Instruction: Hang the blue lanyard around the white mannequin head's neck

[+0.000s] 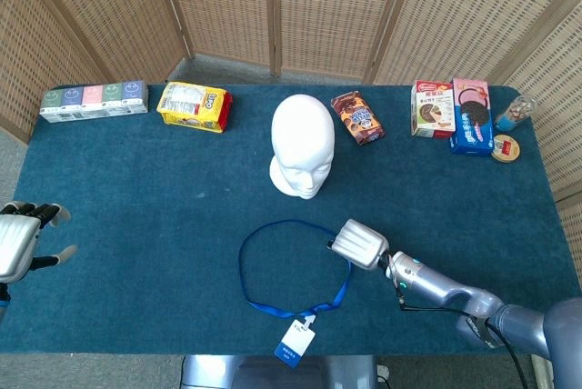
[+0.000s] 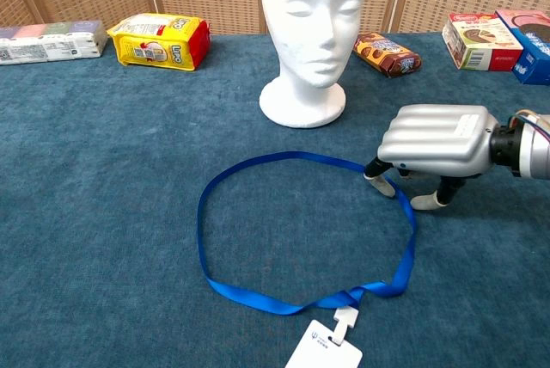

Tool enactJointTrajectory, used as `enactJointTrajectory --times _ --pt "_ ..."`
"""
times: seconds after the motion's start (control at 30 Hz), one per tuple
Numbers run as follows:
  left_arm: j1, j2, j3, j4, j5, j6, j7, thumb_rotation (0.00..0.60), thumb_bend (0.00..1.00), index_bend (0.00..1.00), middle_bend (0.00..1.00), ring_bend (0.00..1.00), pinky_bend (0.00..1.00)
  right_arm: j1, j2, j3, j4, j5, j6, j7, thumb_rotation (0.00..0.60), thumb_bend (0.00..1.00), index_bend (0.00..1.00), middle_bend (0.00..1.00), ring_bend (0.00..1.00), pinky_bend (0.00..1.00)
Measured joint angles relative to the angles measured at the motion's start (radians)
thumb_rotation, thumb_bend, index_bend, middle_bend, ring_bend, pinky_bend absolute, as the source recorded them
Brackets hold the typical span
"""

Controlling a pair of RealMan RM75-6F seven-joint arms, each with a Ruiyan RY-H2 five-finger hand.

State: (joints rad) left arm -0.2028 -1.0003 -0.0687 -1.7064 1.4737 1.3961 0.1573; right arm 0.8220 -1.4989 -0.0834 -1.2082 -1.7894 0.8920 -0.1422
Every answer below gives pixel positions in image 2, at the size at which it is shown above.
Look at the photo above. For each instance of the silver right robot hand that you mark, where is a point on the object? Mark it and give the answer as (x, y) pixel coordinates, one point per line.
(434, 140)

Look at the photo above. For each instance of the white badge card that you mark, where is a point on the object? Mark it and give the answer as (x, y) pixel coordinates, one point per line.
(318, 351)

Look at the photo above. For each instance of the white foam mannequin head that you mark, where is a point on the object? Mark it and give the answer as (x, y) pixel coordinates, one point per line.
(309, 41)

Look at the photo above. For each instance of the brown chocolate cookie box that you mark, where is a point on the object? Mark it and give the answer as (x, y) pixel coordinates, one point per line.
(386, 58)

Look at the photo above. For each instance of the white red cardboard box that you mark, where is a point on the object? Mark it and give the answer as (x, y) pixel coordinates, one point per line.
(481, 45)

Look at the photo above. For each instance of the pink blue Oreo box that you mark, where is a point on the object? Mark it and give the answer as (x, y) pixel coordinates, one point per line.
(533, 63)

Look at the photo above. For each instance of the yellow Lipo biscuit bag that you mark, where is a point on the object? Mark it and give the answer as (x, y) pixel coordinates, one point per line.
(150, 45)

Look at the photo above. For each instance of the teal table cloth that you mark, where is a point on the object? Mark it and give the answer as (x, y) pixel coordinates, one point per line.
(107, 191)

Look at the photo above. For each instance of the pastel tissue multipack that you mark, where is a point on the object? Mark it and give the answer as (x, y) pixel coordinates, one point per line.
(51, 47)

